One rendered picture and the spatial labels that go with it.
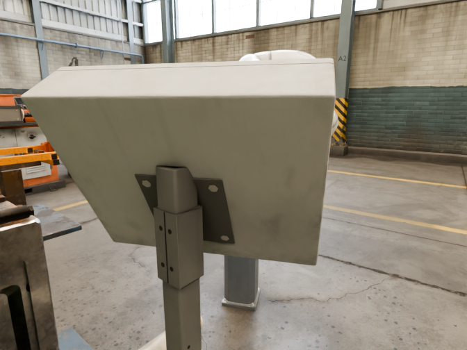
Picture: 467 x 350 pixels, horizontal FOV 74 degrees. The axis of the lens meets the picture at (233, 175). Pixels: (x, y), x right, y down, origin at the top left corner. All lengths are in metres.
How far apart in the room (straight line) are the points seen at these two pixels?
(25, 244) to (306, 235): 0.58
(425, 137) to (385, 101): 1.08
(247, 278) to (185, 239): 1.45
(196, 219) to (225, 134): 0.12
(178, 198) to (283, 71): 0.18
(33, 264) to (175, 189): 0.50
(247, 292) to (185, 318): 1.44
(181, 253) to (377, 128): 7.13
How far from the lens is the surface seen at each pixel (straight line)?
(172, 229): 0.38
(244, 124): 0.31
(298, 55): 1.33
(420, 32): 7.45
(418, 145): 7.37
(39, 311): 0.86
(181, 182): 0.37
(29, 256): 0.80
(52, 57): 9.48
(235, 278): 1.84
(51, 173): 4.89
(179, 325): 0.45
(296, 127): 0.31
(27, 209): 0.77
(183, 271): 0.41
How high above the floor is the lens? 1.15
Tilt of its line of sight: 13 degrees down
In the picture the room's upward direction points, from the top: straight up
